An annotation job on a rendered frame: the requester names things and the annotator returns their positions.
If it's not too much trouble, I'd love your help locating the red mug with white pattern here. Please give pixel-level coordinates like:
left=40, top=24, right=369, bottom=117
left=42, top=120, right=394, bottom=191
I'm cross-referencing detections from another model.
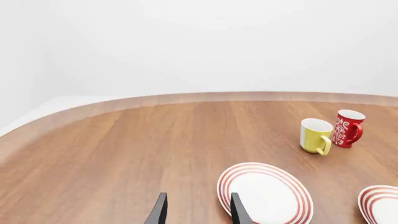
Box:
left=332, top=109, right=366, bottom=149

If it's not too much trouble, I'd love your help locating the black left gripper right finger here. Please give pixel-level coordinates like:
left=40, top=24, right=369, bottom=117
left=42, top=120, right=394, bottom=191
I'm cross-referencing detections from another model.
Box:
left=230, top=192, right=259, bottom=224

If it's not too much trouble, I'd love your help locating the white plate with red rings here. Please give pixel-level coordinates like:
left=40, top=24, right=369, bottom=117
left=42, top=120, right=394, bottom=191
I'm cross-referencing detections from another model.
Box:
left=216, top=162, right=315, bottom=224
left=358, top=185, right=398, bottom=224

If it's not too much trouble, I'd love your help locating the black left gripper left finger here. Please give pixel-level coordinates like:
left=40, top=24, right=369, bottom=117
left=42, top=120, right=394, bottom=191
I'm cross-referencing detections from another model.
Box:
left=143, top=192, right=168, bottom=224

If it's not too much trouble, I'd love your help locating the yellow and white mug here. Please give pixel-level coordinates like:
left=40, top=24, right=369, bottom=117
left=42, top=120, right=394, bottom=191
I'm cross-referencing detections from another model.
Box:
left=300, top=118, right=334, bottom=156

